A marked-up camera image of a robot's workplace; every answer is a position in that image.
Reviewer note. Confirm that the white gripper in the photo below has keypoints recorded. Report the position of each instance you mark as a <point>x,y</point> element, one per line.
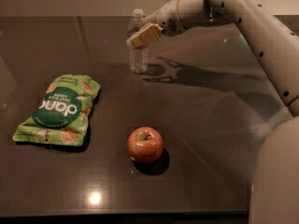
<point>168,19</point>

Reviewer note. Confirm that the clear plastic water bottle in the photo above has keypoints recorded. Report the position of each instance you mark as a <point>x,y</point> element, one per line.
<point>138,58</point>

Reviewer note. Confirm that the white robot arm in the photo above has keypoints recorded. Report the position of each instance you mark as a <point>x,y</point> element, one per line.
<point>274,196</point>

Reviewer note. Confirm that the red apple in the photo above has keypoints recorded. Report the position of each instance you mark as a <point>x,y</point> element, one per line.
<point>145,145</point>

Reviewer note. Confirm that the green rice chips bag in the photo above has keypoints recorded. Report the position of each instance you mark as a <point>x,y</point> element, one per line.
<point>62,119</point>

